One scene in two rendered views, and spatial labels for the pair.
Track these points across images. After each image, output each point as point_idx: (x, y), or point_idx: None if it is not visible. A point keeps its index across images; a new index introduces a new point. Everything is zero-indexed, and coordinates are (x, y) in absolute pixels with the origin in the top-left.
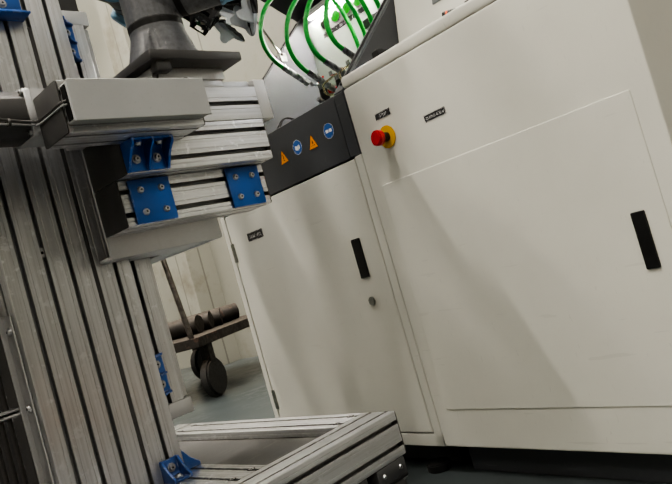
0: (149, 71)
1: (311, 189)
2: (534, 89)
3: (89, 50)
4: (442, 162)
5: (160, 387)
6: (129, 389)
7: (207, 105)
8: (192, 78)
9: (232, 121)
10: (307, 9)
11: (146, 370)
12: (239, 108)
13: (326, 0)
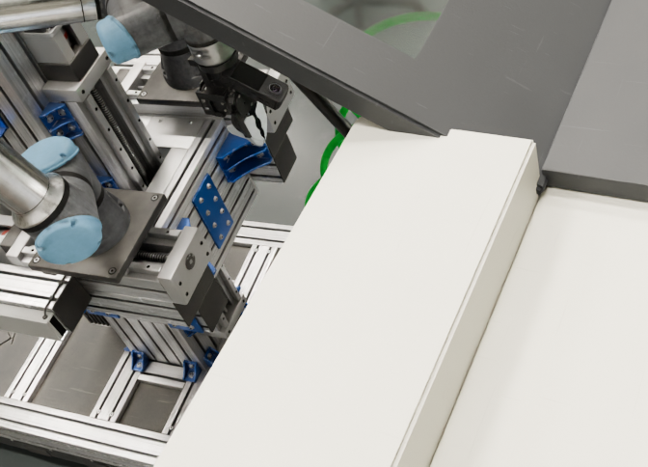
0: None
1: None
2: None
3: (89, 123)
4: None
5: (179, 335)
6: (157, 328)
7: (56, 337)
8: (38, 322)
9: (139, 298)
10: (324, 154)
11: (168, 325)
12: (145, 292)
13: (308, 193)
